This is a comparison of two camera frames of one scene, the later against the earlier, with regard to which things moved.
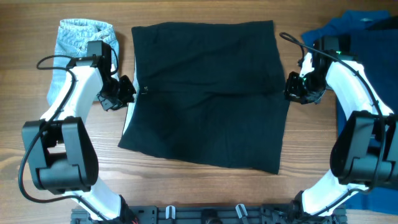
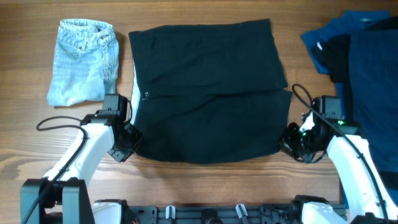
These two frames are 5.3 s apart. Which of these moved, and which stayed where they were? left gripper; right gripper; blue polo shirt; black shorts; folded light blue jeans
Moved: left gripper; right gripper
Stayed: blue polo shirt; black shorts; folded light blue jeans
